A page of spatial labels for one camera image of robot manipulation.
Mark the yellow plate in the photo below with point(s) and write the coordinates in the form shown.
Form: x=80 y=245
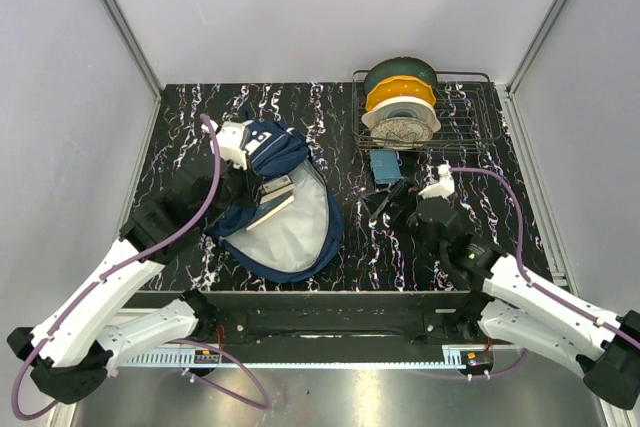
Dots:
x=399 y=85

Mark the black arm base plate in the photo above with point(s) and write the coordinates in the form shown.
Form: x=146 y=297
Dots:
x=245 y=326

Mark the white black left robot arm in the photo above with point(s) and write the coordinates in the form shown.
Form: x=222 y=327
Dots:
x=72 y=352

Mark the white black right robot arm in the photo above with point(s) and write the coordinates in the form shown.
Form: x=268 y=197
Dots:
x=509 y=302

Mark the white plate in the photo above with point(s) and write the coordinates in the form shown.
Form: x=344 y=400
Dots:
x=402 y=107

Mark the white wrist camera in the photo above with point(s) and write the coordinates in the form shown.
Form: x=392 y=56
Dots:
x=444 y=187
x=231 y=139

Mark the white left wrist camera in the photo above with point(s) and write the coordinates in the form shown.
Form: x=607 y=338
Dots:
x=231 y=139

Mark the speckled grey plate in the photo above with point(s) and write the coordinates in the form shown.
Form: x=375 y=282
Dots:
x=402 y=133

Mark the purple paperback book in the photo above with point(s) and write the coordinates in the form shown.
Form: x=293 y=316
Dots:
x=276 y=187

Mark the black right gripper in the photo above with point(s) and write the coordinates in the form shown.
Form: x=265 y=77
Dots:
x=405 y=194

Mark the dark green plate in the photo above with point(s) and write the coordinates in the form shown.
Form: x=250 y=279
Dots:
x=404 y=66

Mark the dark blue 1984 book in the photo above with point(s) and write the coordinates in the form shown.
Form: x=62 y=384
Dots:
x=268 y=209

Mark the black wire dish rack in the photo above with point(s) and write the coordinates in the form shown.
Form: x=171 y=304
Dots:
x=467 y=105

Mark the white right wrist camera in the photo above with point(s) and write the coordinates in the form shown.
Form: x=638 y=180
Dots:
x=444 y=187

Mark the navy blue student backpack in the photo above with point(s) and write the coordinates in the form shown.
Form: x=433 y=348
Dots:
x=302 y=238

